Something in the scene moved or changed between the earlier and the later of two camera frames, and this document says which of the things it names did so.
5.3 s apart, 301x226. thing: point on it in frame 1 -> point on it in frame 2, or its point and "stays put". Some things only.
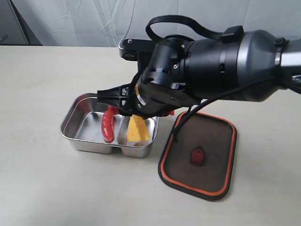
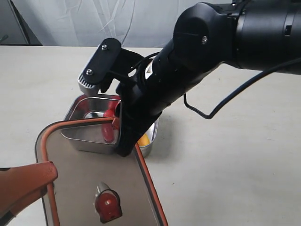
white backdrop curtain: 104,23 stays put
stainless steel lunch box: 81,125 stays put
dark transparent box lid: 201,162 -> 85,151
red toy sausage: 107,123 stays put
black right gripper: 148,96 -> 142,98
